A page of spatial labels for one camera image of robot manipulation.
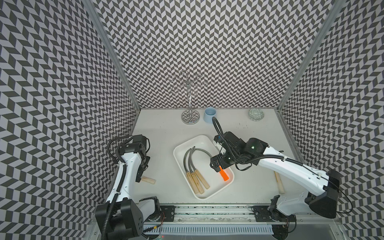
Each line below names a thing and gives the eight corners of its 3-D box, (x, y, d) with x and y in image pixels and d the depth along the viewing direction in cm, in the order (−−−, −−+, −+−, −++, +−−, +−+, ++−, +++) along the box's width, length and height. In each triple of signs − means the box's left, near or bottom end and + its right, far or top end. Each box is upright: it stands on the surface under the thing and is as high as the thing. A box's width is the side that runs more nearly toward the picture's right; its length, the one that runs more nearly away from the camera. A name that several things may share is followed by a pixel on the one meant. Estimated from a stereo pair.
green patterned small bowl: (253, 123, 110) (255, 120, 107) (244, 115, 116) (246, 111, 113) (264, 118, 114) (266, 114, 111) (255, 110, 119) (256, 106, 116)
